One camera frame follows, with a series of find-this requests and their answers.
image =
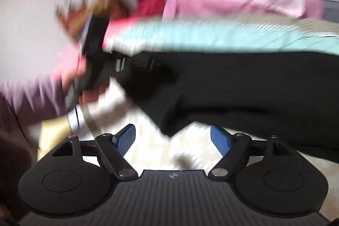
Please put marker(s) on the red cloth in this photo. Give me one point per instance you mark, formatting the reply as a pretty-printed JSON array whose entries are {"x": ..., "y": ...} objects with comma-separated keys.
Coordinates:
[{"x": 151, "y": 5}]

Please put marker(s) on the black pants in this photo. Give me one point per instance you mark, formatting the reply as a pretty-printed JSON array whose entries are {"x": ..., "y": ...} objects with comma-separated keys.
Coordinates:
[{"x": 238, "y": 96}]

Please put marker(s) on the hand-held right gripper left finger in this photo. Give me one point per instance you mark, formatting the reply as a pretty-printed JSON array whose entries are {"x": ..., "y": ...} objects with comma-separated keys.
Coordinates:
[{"x": 126, "y": 140}]

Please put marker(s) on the printed bed sheet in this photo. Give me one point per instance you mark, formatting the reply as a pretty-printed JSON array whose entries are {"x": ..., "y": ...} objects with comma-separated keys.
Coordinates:
[{"x": 198, "y": 35}]

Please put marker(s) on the person's left hand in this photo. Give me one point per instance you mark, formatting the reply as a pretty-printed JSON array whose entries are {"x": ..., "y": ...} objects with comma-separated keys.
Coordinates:
[{"x": 91, "y": 97}]

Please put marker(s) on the dark brown cloth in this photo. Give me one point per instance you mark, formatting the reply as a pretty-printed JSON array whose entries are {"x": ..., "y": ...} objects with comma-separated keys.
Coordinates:
[{"x": 13, "y": 175}]

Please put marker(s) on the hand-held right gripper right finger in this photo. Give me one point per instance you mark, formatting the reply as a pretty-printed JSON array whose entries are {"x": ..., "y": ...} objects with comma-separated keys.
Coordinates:
[{"x": 219, "y": 141}]

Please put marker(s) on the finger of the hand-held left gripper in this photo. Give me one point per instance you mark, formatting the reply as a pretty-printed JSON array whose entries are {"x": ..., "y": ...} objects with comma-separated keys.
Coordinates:
[{"x": 139, "y": 64}]

